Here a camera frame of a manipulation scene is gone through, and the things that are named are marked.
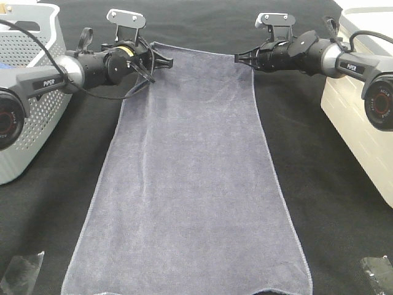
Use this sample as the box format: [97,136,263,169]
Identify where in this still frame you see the left black Piper arm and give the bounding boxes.
[1,39,173,149]

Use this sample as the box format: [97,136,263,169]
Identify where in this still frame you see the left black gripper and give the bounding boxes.
[134,38,173,82]

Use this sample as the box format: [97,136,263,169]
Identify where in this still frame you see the left clear tape strip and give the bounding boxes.
[1,251,45,295]

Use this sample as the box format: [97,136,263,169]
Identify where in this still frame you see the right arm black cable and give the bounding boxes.
[322,17,393,58]

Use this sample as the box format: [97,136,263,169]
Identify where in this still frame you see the grey-blue terry towel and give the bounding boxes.
[61,43,313,294]

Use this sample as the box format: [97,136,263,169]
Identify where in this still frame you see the grey perforated laundry basket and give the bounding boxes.
[1,1,71,184]

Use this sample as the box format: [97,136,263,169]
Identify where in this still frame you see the white slatted storage box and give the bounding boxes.
[321,2,392,205]

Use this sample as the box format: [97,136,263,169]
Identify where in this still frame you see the right black Piper arm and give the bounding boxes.
[235,30,392,132]

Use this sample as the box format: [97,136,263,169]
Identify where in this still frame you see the right clear tape strip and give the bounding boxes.
[360,255,392,295]

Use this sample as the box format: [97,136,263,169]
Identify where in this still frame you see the black table cloth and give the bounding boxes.
[1,1,392,294]

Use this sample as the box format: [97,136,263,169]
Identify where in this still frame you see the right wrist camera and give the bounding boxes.
[255,12,295,42]

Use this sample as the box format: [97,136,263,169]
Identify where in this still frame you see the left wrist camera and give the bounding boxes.
[106,9,146,42]

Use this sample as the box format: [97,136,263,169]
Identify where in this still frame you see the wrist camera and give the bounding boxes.
[106,9,146,42]
[255,12,295,42]

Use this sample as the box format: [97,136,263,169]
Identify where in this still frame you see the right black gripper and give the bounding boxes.
[235,46,263,71]

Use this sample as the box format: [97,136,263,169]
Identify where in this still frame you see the clear tape strip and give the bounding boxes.
[360,255,392,295]
[1,251,45,295]

